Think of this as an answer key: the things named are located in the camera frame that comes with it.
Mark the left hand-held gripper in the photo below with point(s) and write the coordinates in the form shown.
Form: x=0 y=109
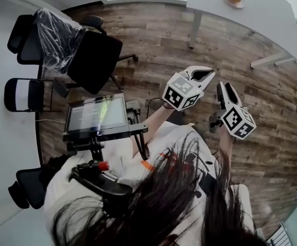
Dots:
x=179 y=91

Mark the red-capped black connector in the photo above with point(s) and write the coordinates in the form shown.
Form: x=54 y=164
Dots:
x=103 y=166

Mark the black folding chair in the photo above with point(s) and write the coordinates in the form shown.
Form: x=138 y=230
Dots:
x=35 y=95

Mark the black mesh chair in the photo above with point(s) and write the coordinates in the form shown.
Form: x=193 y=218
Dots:
x=30 y=188

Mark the person's right forearm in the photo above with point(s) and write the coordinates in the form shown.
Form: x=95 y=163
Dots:
x=226 y=143

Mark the person's left forearm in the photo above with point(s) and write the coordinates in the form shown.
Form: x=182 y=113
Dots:
x=158 y=118

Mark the black plastic-wrapped office chair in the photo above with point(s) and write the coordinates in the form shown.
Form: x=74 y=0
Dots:
x=94 y=60

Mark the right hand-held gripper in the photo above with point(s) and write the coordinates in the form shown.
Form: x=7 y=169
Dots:
x=238 y=122

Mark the person's white shirt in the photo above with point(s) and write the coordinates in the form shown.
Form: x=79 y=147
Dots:
x=174 y=134

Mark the black chest-mounted monitor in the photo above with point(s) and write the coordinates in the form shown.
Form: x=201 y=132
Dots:
x=97 y=117

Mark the grey table with white legs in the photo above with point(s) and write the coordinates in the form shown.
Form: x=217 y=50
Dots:
x=261 y=11

